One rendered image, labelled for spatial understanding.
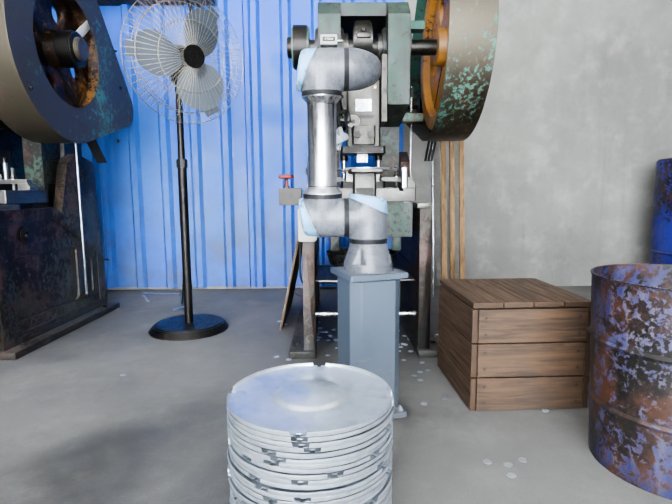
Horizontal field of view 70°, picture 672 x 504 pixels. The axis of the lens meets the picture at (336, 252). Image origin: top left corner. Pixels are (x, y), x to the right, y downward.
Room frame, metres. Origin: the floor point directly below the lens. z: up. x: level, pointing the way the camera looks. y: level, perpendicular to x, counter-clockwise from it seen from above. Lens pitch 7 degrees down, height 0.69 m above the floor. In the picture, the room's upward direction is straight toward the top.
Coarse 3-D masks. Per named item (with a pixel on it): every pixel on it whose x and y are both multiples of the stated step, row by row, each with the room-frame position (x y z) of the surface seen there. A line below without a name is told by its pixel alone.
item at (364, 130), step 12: (348, 96) 2.15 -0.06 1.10; (360, 96) 2.15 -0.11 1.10; (372, 96) 2.15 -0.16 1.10; (348, 108) 2.15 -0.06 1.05; (360, 108) 2.15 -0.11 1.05; (372, 108) 2.15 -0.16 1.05; (360, 120) 2.15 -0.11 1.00; (372, 120) 2.15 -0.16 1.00; (348, 132) 2.15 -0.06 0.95; (360, 132) 2.12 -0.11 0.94; (372, 132) 2.10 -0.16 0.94; (348, 144) 2.15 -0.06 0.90; (360, 144) 2.13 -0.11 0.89; (372, 144) 2.14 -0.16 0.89
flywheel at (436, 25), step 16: (432, 0) 2.38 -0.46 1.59; (448, 0) 2.16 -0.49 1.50; (432, 16) 2.44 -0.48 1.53; (448, 16) 2.15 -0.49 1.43; (432, 32) 2.48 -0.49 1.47; (448, 32) 2.15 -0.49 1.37; (432, 64) 2.46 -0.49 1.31; (432, 80) 2.46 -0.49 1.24; (432, 96) 2.45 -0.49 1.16; (432, 112) 2.36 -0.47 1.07
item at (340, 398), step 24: (240, 384) 0.85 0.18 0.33; (264, 384) 0.85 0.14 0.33; (288, 384) 0.84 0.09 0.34; (312, 384) 0.84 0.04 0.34; (336, 384) 0.84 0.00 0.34; (360, 384) 0.85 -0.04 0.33; (384, 384) 0.85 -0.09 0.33; (240, 408) 0.75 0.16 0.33; (264, 408) 0.75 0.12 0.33; (288, 408) 0.75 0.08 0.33; (312, 408) 0.75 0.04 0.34; (336, 408) 0.75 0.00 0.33; (360, 408) 0.75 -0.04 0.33; (384, 408) 0.75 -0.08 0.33; (288, 432) 0.66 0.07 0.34; (312, 432) 0.66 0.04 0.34; (336, 432) 0.67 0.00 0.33
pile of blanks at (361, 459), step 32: (384, 416) 0.73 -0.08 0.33; (256, 448) 0.68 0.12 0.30; (288, 448) 0.66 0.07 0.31; (320, 448) 0.67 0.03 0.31; (352, 448) 0.68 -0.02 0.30; (384, 448) 0.73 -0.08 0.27; (256, 480) 0.69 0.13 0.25; (288, 480) 0.67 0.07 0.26; (320, 480) 0.66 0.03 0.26; (352, 480) 0.68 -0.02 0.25; (384, 480) 0.73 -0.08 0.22
